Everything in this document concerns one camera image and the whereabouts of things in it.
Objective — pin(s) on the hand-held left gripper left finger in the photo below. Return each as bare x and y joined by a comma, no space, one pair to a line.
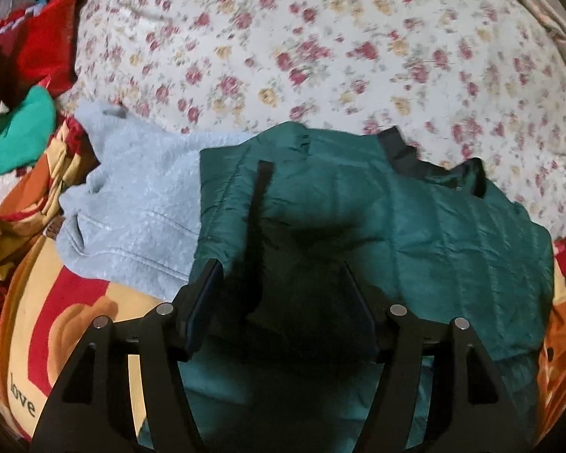
203,306

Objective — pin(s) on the rose printed blanket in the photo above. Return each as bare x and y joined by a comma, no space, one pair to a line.
61,321

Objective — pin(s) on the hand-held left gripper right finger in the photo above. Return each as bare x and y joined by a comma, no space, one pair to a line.
361,314

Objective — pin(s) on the floral bed sheet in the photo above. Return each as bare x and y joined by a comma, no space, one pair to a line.
335,47

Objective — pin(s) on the teal green garment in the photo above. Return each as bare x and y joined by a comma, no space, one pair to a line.
19,132

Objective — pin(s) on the dark green quilted jacket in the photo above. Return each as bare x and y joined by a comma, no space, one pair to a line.
382,226

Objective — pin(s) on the red garment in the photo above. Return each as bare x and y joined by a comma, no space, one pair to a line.
42,42

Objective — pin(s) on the light blue fleece garment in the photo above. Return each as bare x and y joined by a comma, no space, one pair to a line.
137,207

